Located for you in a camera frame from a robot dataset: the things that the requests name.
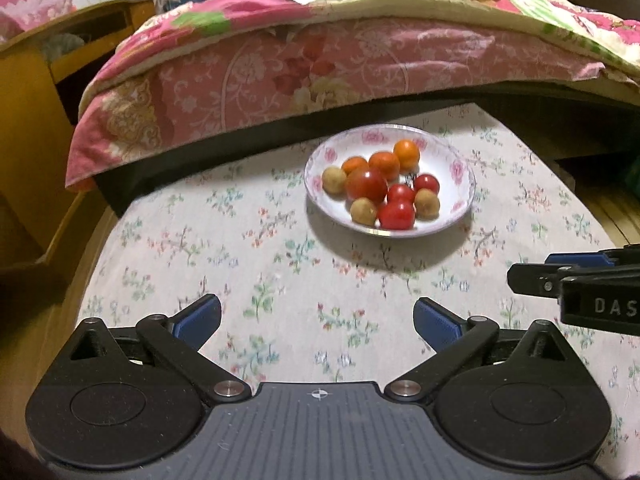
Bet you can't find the oval cherry tomato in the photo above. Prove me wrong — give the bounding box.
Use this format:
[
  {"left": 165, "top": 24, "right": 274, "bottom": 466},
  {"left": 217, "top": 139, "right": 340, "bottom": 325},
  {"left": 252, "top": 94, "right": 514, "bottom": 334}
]
[{"left": 378, "top": 200, "right": 416, "bottom": 231}]

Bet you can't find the floral tablecloth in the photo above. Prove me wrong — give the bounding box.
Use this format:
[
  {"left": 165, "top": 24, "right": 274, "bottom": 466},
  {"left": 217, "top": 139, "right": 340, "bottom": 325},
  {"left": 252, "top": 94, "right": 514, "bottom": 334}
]
[{"left": 77, "top": 102, "right": 640, "bottom": 470}]

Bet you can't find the large orange tangerine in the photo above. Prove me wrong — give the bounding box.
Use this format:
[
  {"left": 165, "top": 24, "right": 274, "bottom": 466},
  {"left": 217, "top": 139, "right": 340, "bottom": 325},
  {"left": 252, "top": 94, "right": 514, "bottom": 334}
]
[{"left": 393, "top": 139, "right": 421, "bottom": 172}]

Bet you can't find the white floral plate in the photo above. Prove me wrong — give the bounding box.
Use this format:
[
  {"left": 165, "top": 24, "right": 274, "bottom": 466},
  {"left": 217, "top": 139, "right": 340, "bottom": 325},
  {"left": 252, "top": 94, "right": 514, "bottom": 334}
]
[{"left": 304, "top": 124, "right": 476, "bottom": 238}]

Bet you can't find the pink floral quilt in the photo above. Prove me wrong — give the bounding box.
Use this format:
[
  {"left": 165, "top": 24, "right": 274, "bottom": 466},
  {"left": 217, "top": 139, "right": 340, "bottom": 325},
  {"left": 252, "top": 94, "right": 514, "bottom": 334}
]
[{"left": 64, "top": 0, "right": 616, "bottom": 189}]

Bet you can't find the brown longan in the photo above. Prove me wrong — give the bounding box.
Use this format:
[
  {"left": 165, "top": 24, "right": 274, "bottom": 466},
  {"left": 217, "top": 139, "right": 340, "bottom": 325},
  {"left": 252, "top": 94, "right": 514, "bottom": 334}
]
[
  {"left": 413, "top": 188, "right": 440, "bottom": 220},
  {"left": 321, "top": 166, "right": 347, "bottom": 195},
  {"left": 349, "top": 197, "right": 378, "bottom": 228}
]

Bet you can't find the round cherry tomato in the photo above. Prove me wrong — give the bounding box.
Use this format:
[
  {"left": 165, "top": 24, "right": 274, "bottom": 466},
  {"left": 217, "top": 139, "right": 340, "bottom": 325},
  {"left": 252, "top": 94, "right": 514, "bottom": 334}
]
[{"left": 413, "top": 174, "right": 440, "bottom": 195}]

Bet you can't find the small cherry tomato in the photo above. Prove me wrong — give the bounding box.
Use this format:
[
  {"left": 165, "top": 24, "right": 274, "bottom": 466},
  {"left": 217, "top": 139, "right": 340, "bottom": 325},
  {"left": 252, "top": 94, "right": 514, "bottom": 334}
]
[{"left": 386, "top": 183, "right": 416, "bottom": 203}]

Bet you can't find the yellow wooden cabinet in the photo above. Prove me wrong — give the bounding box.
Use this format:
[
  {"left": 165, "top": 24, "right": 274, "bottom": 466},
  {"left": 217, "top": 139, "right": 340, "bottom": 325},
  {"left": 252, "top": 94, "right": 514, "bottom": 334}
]
[{"left": 1, "top": 0, "right": 154, "bottom": 268}]

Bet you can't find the large red tomato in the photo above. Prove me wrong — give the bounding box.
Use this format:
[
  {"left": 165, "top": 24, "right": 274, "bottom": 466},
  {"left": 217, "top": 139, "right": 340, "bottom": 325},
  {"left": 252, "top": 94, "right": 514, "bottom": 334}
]
[{"left": 345, "top": 168, "right": 387, "bottom": 204}]

